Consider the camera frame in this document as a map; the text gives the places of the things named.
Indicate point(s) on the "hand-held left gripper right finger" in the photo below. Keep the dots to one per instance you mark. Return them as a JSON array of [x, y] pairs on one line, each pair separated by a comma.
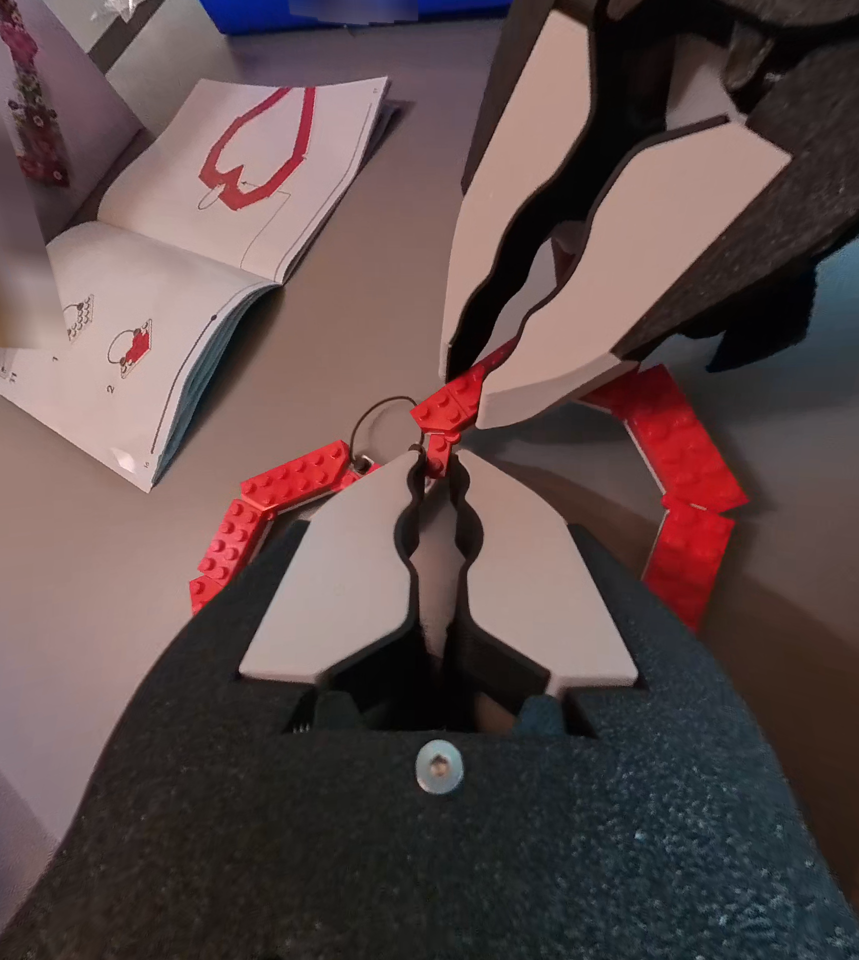
[[549, 600]]

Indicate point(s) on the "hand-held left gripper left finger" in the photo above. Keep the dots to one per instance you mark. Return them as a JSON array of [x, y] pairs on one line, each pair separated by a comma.
[[324, 592]]

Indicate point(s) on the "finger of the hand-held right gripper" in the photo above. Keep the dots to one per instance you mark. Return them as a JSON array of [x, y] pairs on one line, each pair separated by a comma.
[[519, 135], [669, 240]]

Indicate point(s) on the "red brick heart frame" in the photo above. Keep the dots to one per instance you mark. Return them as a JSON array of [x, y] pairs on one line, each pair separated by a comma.
[[302, 472]]

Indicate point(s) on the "blue plastic bin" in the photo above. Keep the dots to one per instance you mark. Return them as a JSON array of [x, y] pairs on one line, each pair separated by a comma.
[[264, 15]]

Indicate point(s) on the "white instruction booklet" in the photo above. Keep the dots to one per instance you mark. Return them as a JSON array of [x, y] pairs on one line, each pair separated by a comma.
[[174, 247]]

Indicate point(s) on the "grey desk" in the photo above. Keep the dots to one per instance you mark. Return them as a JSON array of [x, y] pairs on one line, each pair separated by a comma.
[[99, 600]]

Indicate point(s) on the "small clear plastic bag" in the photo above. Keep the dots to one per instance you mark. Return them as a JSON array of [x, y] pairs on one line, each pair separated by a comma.
[[118, 6]]

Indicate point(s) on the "heart wreath toy box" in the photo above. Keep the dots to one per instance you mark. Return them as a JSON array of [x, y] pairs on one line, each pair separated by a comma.
[[92, 97]]

